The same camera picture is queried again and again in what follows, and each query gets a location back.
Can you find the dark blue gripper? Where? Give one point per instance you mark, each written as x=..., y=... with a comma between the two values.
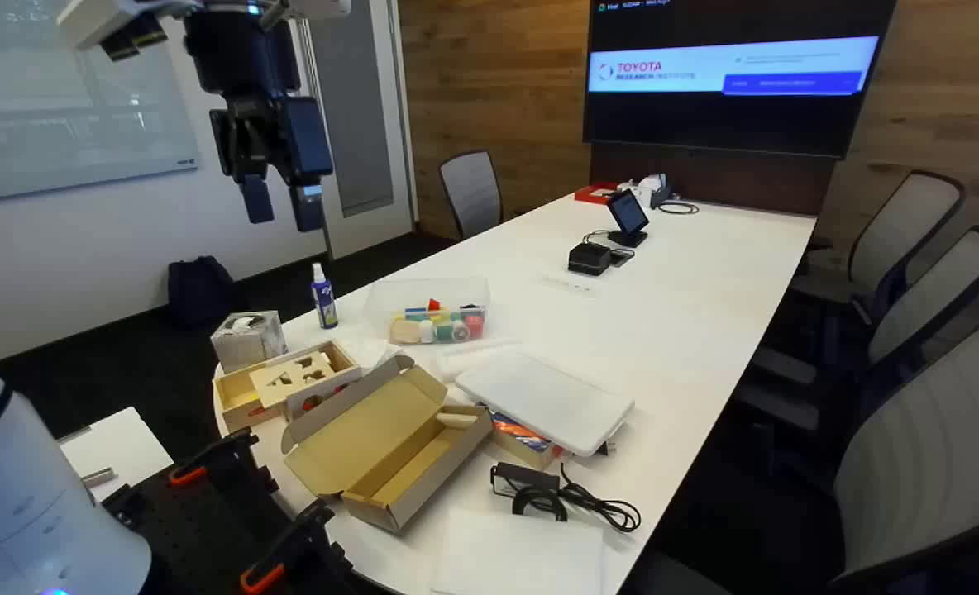
x=265, y=122

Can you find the white plastic tote lid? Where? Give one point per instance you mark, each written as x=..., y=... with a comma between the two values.
x=539, y=396

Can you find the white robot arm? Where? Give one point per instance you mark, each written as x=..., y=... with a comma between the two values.
x=55, y=537

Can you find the blue spray bottle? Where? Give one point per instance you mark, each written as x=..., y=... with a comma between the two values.
x=323, y=295

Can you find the black backpack on floor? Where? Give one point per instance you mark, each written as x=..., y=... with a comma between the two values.
x=200, y=292

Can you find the grey tissue box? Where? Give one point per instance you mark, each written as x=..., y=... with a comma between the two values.
x=245, y=337

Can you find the wooden shape sorter box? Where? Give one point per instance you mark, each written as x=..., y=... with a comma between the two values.
x=290, y=378

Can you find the grey office chair far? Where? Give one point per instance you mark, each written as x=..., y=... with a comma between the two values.
x=472, y=191

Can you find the grey office chair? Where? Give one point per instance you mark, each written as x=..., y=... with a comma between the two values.
x=878, y=261
x=472, y=191
x=893, y=505
x=820, y=399

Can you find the open cardboard box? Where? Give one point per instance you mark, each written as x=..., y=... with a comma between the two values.
x=385, y=445

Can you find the black small box device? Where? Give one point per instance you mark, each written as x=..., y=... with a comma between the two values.
x=591, y=259

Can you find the red flat object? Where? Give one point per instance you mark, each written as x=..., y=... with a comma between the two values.
x=595, y=192

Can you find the blue and yellow book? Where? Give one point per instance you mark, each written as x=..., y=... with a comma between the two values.
x=526, y=445

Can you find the tablet on stand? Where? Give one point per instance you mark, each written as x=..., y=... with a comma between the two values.
x=630, y=219

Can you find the white object near tv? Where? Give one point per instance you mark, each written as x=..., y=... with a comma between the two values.
x=659, y=192

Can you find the grey office chair middle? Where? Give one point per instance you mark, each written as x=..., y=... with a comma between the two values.
x=820, y=399

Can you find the grey office chair back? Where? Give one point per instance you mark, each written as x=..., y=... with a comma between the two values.
x=878, y=261

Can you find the grey office chair near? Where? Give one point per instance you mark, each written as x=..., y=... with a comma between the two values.
x=893, y=505

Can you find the white whiteboard on wall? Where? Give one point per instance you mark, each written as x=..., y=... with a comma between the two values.
x=73, y=116

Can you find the black clamp orange handle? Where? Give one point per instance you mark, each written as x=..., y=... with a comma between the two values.
x=230, y=452

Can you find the wall mounted tv screen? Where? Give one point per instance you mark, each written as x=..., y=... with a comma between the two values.
x=732, y=73

